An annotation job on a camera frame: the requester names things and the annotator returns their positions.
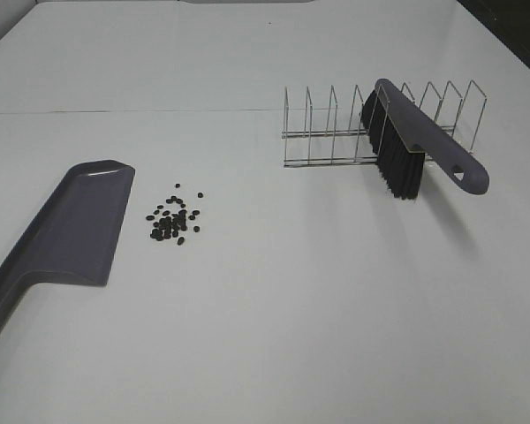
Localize pile of coffee beans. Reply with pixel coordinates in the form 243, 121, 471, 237
144, 182, 204, 246

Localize grey brush black bristles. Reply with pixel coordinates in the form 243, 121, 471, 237
361, 79, 489, 200

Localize grey plastic dustpan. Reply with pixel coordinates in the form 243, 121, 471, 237
0, 160, 135, 333

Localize chrome wire dish rack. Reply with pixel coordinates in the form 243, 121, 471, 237
281, 80, 488, 168

